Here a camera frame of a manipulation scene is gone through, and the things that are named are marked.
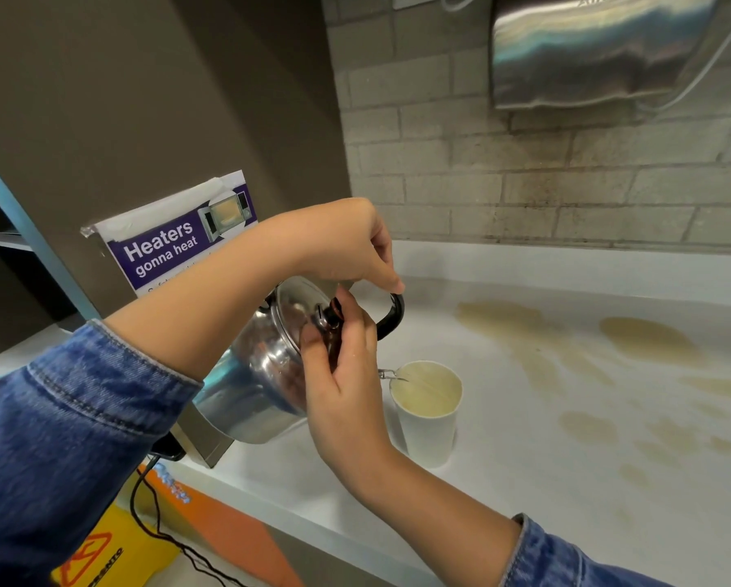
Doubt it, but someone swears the person's right hand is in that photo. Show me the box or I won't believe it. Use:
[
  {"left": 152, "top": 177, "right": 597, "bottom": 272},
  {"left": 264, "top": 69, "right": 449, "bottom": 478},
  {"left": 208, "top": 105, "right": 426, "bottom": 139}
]
[{"left": 299, "top": 286, "right": 398, "bottom": 485}]

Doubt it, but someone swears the person's left hand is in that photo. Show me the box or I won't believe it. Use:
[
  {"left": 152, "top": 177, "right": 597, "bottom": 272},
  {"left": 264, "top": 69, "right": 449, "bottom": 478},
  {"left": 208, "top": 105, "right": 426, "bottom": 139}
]
[{"left": 274, "top": 197, "right": 406, "bottom": 295}]

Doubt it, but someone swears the steel kettle lid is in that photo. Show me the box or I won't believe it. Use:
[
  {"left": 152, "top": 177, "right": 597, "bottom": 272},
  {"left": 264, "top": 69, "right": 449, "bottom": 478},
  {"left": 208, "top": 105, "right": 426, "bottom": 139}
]
[{"left": 275, "top": 276, "right": 343, "bottom": 364}]

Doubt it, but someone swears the steel kettle with black handle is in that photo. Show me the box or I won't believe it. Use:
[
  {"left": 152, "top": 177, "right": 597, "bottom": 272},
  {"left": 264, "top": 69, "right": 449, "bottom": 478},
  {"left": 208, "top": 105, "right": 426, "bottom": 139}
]
[{"left": 192, "top": 276, "right": 410, "bottom": 446}]

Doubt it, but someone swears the person's left forearm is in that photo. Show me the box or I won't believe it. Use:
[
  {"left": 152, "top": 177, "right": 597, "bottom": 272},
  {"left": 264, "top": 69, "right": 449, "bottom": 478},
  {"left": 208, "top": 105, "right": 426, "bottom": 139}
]
[{"left": 104, "top": 216, "right": 302, "bottom": 384}]

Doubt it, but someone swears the person's right forearm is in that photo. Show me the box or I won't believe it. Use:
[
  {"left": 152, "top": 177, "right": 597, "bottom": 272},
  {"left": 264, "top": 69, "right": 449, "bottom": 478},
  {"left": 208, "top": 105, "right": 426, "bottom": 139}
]
[{"left": 338, "top": 445, "right": 523, "bottom": 587}]

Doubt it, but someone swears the white paper cup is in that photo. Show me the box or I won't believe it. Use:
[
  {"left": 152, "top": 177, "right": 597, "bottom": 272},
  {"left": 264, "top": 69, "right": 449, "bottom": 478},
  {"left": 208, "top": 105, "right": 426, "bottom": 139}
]
[{"left": 389, "top": 360, "right": 464, "bottom": 470}]

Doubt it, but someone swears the steel hot plate base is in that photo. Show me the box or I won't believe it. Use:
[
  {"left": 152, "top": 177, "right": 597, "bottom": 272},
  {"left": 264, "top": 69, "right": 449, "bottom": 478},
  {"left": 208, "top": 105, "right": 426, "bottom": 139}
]
[{"left": 168, "top": 414, "right": 236, "bottom": 470}]

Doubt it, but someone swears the purple and white paper sign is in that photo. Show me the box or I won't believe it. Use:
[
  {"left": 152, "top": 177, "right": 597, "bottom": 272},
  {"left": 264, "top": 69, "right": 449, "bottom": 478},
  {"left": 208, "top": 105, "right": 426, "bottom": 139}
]
[{"left": 80, "top": 170, "right": 260, "bottom": 299}]

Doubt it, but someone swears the orange panel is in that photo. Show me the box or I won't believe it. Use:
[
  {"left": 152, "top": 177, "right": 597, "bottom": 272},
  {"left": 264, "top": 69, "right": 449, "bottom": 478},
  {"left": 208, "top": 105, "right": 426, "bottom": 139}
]
[{"left": 138, "top": 463, "right": 306, "bottom": 587}]

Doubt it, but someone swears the person's left denim sleeve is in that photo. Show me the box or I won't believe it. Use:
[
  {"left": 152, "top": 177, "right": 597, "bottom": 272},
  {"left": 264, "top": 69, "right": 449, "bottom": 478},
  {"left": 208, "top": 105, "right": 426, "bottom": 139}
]
[{"left": 0, "top": 319, "right": 204, "bottom": 587}]

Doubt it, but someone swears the person's denim sleeve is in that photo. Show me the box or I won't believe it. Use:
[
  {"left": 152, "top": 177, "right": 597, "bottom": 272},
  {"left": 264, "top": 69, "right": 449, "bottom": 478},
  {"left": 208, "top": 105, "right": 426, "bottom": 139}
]
[
  {"left": 501, "top": 513, "right": 678, "bottom": 587},
  {"left": 0, "top": 319, "right": 204, "bottom": 587}
]

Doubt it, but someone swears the yellow wet floor sign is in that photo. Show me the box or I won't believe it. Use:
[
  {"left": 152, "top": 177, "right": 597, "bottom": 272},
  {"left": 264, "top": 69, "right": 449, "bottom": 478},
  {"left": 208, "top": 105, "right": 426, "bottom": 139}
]
[{"left": 50, "top": 503, "right": 181, "bottom": 587}]

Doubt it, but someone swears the blue framed shelf unit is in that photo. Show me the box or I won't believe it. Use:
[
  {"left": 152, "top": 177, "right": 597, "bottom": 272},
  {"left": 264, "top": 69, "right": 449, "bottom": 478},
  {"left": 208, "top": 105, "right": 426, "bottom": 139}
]
[{"left": 0, "top": 140, "right": 104, "bottom": 386}]

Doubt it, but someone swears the person's right denim sleeve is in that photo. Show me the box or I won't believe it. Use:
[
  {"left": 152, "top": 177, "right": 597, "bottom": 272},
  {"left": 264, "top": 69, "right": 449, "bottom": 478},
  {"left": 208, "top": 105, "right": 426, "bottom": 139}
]
[{"left": 501, "top": 513, "right": 678, "bottom": 587}]

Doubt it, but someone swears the black power cable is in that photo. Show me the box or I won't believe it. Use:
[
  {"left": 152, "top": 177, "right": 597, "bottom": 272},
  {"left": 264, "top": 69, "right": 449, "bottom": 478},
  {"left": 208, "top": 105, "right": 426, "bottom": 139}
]
[{"left": 129, "top": 434, "right": 247, "bottom": 587}]

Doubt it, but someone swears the steel wall hand dryer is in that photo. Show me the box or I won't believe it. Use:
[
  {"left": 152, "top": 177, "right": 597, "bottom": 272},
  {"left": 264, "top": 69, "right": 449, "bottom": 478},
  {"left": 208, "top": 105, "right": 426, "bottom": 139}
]
[{"left": 489, "top": 0, "right": 722, "bottom": 111}]

